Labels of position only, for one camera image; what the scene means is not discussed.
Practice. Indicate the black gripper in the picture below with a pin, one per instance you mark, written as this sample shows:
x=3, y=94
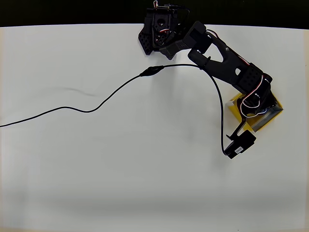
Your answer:
x=252, y=113

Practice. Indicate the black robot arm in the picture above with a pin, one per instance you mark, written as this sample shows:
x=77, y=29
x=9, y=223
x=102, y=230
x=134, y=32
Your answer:
x=227, y=62

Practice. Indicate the yellow cardboard box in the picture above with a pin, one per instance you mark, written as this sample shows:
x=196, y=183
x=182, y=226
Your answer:
x=265, y=119

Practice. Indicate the black webcam with bracket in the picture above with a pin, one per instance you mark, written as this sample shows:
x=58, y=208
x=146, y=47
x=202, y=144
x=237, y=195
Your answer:
x=242, y=143

